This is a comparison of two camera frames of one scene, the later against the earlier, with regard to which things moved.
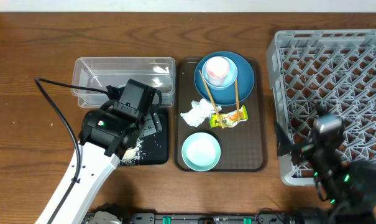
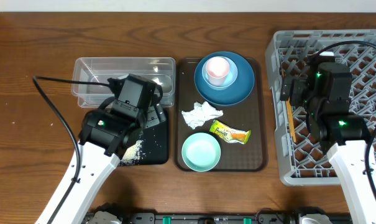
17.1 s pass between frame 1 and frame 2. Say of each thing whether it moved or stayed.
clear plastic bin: stayed
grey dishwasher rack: stayed
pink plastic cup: stayed
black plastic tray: stayed
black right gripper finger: moved
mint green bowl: stayed
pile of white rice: stayed
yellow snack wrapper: moved
